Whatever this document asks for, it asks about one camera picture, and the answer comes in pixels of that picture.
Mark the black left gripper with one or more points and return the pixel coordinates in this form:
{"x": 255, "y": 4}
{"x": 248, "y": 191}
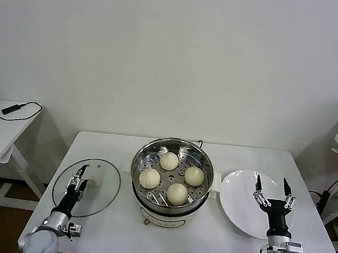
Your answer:
{"x": 69, "y": 200}

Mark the perforated steel steamer basket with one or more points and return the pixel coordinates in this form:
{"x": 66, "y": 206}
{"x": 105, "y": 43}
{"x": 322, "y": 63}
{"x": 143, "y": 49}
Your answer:
{"x": 152, "y": 148}

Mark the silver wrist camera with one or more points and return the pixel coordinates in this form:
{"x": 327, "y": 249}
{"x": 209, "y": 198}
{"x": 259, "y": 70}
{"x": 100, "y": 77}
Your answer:
{"x": 75, "y": 231}
{"x": 293, "y": 248}

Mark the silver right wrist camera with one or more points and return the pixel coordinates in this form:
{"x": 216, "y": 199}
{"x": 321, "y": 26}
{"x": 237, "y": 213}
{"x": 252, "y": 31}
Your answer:
{"x": 293, "y": 248}

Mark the round glass pot lid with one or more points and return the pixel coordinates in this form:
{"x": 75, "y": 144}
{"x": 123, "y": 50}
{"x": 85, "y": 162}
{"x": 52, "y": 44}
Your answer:
{"x": 102, "y": 192}

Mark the white steamed baozi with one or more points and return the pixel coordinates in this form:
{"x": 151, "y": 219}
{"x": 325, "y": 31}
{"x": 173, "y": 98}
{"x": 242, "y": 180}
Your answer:
{"x": 169, "y": 161}
{"x": 177, "y": 194}
{"x": 194, "y": 176}
{"x": 149, "y": 178}

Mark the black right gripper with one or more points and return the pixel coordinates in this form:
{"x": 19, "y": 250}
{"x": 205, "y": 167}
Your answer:
{"x": 278, "y": 217}

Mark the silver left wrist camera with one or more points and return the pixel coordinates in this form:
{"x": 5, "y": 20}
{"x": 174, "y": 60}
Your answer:
{"x": 75, "y": 231}

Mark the white round plate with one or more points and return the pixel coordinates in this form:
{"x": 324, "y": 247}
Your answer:
{"x": 240, "y": 199}

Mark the white electric cooker base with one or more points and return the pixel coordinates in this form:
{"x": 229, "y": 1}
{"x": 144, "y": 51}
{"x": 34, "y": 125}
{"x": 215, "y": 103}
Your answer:
{"x": 163, "y": 220}

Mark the black power adapter box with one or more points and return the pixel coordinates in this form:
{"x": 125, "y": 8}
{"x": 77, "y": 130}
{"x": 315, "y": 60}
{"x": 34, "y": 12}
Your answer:
{"x": 9, "y": 109}

